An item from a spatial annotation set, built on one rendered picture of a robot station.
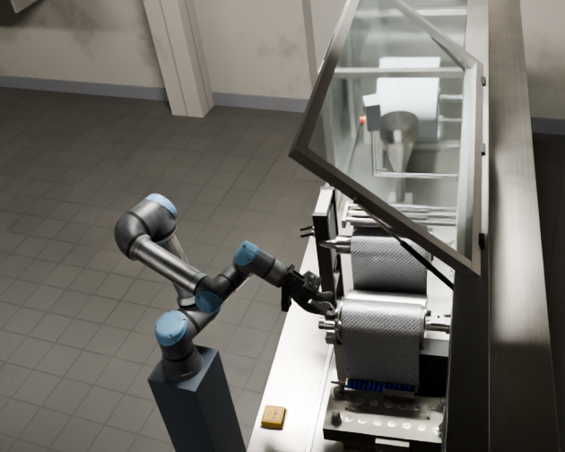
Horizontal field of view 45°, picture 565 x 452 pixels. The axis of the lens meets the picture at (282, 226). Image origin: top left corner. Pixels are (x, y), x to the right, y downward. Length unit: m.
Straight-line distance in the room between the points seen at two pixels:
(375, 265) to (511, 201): 0.48
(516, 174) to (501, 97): 0.52
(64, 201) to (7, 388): 1.71
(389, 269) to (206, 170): 3.12
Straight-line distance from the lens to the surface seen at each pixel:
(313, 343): 2.57
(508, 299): 1.97
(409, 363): 2.19
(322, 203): 2.30
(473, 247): 1.76
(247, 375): 3.68
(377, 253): 2.20
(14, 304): 4.58
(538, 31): 5.02
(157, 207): 2.30
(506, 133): 2.63
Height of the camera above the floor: 2.84
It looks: 39 degrees down
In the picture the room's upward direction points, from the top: 9 degrees counter-clockwise
